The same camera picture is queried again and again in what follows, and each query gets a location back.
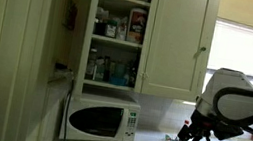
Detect dark slim bottle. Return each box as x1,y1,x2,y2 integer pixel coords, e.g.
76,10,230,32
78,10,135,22
101,55,113,83

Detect white microwave oven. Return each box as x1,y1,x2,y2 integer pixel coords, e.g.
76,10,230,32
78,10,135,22
58,91,143,141

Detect blue bowl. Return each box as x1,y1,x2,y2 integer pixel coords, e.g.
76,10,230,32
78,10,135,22
107,75,129,88

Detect dark glass bottle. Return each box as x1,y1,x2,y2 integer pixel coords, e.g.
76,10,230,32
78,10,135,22
125,59,140,89

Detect dark wall hanging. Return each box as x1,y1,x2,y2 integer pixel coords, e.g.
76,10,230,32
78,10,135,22
61,0,80,32

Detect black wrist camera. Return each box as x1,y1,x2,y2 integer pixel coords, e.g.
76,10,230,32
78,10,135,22
211,121,247,141

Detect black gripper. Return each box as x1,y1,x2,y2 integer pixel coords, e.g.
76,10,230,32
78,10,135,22
176,107,225,141

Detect clear glass jar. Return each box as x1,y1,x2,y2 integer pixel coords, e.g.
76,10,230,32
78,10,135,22
84,47,99,81

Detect white food bag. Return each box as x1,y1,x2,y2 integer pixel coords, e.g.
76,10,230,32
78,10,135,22
115,15,130,42

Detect pale bottle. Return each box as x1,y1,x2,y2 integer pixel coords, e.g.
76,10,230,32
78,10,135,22
93,55,107,82

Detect colourful crumpled wrapper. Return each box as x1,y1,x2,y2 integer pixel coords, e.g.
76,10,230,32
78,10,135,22
163,133,180,141

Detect cream cabinet door with knob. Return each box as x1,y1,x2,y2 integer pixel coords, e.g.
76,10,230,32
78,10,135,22
140,0,222,105

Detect oatmeal canister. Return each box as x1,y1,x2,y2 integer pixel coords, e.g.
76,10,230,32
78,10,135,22
125,6,150,46

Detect dark jar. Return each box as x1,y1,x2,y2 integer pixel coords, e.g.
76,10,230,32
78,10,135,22
92,19,107,38

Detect cream wall cabinet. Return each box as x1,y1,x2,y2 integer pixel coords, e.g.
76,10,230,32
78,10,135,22
63,0,160,109

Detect jar with green lid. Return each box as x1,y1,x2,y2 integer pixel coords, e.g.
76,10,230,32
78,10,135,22
103,18,120,40

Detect black power cable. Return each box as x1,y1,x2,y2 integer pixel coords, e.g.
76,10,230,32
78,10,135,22
59,71,78,141

